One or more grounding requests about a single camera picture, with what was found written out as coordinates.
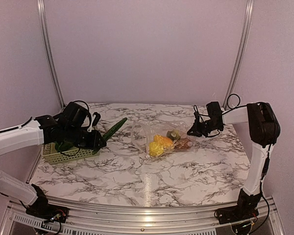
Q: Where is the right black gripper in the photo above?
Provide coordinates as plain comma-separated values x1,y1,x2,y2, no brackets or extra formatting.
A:
187,118,222,137

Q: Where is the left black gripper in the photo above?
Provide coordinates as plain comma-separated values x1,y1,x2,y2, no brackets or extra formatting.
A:
64,125,106,150

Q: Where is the fake bok choy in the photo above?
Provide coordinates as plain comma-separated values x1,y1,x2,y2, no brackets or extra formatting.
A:
55,141,74,152

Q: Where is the clear zip top bag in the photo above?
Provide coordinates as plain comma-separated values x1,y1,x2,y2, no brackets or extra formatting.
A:
131,121,196,159

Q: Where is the green plastic basket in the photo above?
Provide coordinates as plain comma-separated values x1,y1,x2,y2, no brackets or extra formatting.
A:
41,143,98,165

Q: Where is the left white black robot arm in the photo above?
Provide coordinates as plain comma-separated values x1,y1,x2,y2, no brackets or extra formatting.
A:
0,101,106,218

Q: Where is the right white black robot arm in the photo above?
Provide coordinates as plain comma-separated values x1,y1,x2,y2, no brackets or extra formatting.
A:
187,101,281,219

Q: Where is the fake green yellow pear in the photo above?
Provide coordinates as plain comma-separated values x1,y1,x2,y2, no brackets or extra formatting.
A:
166,129,181,141

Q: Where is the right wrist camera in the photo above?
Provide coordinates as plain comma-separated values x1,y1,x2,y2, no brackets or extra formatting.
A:
193,105,204,124

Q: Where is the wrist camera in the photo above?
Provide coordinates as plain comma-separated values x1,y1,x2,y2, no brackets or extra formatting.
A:
88,112,101,132
193,105,204,124

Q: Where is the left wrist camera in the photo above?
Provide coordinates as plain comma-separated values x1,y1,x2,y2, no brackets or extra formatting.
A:
88,112,101,132

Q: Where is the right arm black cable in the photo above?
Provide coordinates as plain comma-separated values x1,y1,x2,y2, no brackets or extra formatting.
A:
198,94,271,216

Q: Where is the right aluminium frame post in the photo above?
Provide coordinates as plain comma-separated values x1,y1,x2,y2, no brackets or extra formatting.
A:
223,0,255,109

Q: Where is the aluminium frame post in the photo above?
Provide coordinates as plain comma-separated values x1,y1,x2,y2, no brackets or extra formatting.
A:
37,0,65,109
223,0,255,109

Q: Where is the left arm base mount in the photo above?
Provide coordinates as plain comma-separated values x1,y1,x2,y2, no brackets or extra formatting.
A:
25,204,69,223

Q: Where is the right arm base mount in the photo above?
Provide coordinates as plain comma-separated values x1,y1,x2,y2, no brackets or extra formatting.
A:
214,206,259,224

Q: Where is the front aluminium rail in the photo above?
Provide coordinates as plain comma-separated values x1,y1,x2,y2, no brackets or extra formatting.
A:
0,196,286,235

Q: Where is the left aluminium frame post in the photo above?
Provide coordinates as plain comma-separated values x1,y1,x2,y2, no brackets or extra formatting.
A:
37,0,65,109

